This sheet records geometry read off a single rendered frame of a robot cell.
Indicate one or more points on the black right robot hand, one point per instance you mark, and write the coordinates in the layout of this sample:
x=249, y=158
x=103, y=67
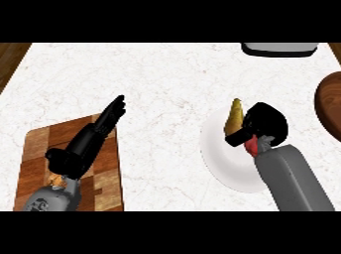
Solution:
x=264, y=124

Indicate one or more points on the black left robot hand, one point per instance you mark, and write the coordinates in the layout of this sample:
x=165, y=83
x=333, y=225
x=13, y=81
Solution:
x=87, y=142

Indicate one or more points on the yellow-green pear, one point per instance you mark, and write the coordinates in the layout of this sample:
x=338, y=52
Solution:
x=233, y=119

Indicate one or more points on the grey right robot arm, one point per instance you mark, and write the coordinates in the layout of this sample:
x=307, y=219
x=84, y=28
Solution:
x=286, y=180

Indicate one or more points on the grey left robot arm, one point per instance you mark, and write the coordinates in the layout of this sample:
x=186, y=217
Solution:
x=54, y=195

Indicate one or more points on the white plate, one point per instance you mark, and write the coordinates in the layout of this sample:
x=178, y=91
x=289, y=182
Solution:
x=221, y=158

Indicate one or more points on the wooden cutting board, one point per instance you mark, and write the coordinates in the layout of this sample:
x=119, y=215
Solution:
x=35, y=158

